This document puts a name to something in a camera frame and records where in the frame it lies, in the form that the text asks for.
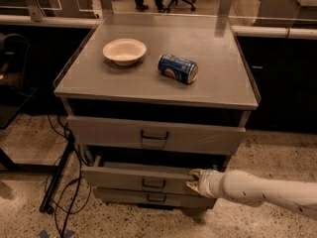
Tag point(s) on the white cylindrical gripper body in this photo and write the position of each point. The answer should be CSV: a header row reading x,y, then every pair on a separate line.
x,y
207,182

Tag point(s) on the grey drawer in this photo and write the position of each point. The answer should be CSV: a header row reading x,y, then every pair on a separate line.
x,y
139,177
151,135
153,198

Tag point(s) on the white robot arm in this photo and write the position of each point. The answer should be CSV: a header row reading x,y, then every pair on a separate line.
x,y
244,188

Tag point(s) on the grey bottom drawer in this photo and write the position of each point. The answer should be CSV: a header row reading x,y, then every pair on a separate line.
x,y
153,198

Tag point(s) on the grey metal drawer cabinet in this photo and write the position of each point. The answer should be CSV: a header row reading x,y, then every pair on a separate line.
x,y
222,94

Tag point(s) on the grey top drawer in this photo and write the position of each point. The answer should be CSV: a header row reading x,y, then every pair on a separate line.
x,y
151,135

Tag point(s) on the blue Pepsi can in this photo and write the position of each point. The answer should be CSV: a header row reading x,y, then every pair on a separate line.
x,y
180,69

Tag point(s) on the white paper bowl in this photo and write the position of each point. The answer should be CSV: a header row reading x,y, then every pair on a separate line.
x,y
124,52

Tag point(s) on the black floor stand leg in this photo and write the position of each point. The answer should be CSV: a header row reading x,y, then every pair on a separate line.
x,y
46,203

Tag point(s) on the black chair at left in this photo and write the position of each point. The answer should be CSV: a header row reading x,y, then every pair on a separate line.
x,y
14,89

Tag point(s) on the white horizontal rail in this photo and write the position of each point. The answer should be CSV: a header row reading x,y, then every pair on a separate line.
x,y
245,31

